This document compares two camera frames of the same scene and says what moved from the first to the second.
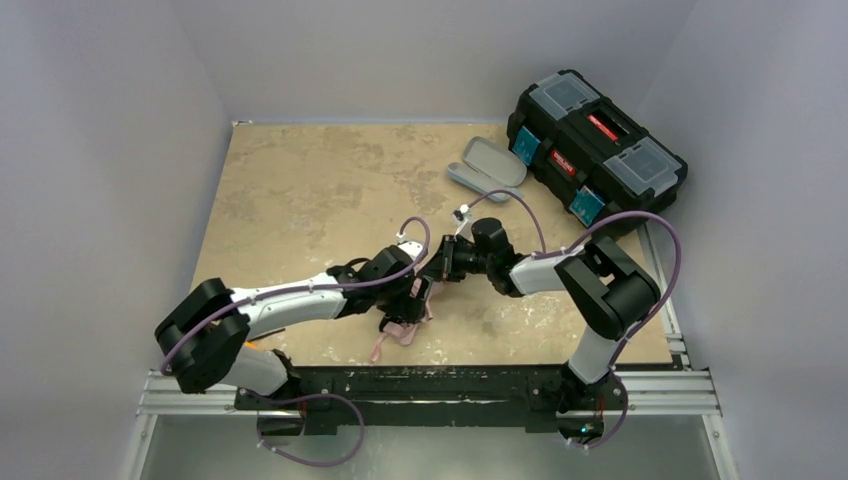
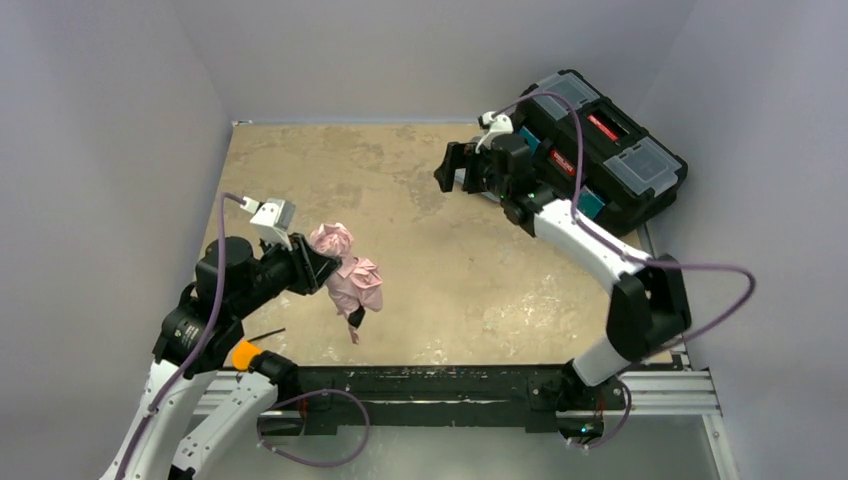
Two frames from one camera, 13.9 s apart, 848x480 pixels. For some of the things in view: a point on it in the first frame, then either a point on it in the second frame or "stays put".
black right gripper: (448, 258) -> (473, 168)
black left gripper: (407, 302) -> (313, 266)
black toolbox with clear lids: (575, 149) stays put
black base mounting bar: (529, 395) stays put
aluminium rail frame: (672, 390) stays put
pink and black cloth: (406, 332) -> (355, 287)
